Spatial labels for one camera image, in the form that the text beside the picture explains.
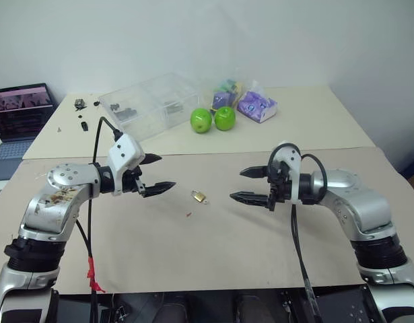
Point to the green apple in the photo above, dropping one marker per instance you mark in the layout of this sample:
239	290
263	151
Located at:
201	120
225	118

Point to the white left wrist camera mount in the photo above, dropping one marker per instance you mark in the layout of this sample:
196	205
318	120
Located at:
126	151

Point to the small black clip part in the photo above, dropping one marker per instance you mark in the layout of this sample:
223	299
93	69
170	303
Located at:
84	126

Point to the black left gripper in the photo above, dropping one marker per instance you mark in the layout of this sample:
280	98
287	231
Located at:
131	180

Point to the clear plastic organizer box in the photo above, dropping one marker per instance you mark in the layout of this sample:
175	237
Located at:
149	104

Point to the small black electronic part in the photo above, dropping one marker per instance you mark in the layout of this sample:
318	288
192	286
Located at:
79	103

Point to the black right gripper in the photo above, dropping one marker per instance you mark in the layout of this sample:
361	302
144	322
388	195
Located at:
278	188

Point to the clear bag of colourful items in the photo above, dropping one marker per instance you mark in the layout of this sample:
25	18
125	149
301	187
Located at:
225	92

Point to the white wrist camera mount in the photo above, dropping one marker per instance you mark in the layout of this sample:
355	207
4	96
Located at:
294	159
126	151

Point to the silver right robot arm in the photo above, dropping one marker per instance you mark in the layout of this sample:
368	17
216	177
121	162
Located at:
365	205

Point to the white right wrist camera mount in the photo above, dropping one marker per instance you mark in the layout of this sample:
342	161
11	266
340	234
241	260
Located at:
294	159

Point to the open laptop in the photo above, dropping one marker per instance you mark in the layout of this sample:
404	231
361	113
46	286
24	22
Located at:
18	114

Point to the small brass padlock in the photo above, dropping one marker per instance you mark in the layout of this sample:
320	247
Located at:
198	196

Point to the black perforated panel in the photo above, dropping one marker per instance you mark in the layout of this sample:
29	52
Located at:
358	306

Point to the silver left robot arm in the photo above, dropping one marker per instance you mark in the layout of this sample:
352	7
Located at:
55	202

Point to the purple tissue pack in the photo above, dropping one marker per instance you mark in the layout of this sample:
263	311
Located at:
257	106

